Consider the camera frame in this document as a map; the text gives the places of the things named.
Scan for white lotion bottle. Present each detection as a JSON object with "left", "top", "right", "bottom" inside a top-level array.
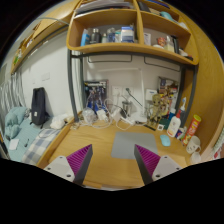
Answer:
[{"left": 167, "top": 112, "right": 181, "bottom": 137}]

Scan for dark bottle on shelf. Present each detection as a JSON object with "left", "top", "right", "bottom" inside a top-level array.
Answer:
[{"left": 90, "top": 28, "right": 101, "bottom": 44}]

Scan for wooden wall shelf unit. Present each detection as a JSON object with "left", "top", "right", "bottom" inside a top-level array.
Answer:
[{"left": 67, "top": 0, "right": 199, "bottom": 65}]

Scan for Groot figurine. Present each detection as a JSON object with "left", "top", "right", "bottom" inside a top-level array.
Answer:
[{"left": 149, "top": 94, "right": 162, "bottom": 127}]

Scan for light blue computer mouse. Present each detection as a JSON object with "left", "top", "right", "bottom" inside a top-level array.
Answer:
[{"left": 160, "top": 135, "right": 171, "bottom": 147}]

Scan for blue white box on shelf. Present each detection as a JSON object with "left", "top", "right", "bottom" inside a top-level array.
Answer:
[{"left": 121, "top": 26, "right": 134, "bottom": 43}]

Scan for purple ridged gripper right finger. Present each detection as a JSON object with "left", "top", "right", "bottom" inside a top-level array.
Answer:
[{"left": 134, "top": 145, "right": 182, "bottom": 185}]

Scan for black backpack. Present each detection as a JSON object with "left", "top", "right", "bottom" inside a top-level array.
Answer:
[{"left": 31, "top": 87, "right": 49, "bottom": 125}]

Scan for blue robot model box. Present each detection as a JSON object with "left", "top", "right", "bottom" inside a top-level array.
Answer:
[{"left": 84, "top": 80, "right": 108, "bottom": 112}]

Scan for teal pillow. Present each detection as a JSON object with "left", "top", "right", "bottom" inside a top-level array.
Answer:
[{"left": 5, "top": 107, "right": 27, "bottom": 139}]

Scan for yellow red chips can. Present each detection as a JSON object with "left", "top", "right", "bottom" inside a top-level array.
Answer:
[{"left": 182, "top": 114, "right": 201, "bottom": 145}]

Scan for white mug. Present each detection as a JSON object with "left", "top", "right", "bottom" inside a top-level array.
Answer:
[{"left": 186, "top": 136, "right": 201, "bottom": 154}]

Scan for clear plastic bag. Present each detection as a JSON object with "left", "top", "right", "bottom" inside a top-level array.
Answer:
[{"left": 82, "top": 107, "right": 96, "bottom": 125}]

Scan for grey mouse pad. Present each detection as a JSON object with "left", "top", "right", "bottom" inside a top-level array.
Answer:
[{"left": 111, "top": 132, "right": 158, "bottom": 159}]

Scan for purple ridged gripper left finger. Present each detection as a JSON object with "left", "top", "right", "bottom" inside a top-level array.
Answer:
[{"left": 44, "top": 145, "right": 93, "bottom": 184}]

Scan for white tangled cables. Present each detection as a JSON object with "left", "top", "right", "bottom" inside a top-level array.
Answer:
[{"left": 78, "top": 98, "right": 136, "bottom": 132}]

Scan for plaid blanket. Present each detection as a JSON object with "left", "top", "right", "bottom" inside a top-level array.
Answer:
[{"left": 22, "top": 129, "right": 59, "bottom": 165}]

